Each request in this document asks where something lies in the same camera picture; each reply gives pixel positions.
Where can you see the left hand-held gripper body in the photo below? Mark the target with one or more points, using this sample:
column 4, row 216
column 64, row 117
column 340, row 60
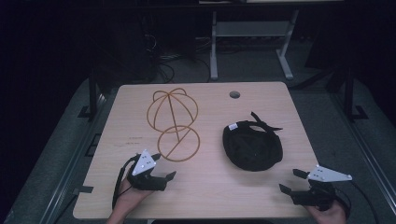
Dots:
column 144, row 162

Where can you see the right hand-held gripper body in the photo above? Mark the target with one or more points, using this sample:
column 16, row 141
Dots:
column 327, row 175

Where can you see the black cap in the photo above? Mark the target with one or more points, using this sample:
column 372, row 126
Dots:
column 252, row 149

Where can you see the person's left hand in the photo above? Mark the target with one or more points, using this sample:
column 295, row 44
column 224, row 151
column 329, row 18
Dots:
column 132, row 196

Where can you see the person's right hand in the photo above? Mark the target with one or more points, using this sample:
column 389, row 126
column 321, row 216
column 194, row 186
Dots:
column 328, row 215

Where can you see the black metal stand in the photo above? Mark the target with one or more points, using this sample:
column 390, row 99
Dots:
column 92, row 93
column 349, row 93

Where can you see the grey table grommet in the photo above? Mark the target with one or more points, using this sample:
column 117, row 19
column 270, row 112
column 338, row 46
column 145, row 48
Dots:
column 234, row 94

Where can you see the grey metal floor rail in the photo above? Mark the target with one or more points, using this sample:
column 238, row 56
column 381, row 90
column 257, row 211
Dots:
column 367, row 149
column 73, row 165

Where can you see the white metal table frame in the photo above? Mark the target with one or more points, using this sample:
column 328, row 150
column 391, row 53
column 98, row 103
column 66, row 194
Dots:
column 252, row 29

